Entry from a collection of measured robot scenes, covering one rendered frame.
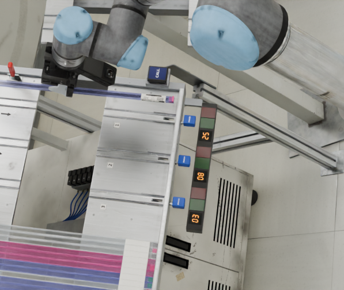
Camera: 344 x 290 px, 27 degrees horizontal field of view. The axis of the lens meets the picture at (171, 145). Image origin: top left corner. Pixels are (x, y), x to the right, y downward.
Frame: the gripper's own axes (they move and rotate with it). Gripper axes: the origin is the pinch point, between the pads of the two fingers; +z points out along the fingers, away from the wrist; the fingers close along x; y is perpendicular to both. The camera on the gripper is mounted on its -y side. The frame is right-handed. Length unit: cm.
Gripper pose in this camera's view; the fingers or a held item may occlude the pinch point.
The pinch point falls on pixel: (71, 90)
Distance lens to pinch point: 179.2
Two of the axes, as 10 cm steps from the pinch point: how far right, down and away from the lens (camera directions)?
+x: -1.3, 9.3, -3.4
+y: -9.7, -1.9, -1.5
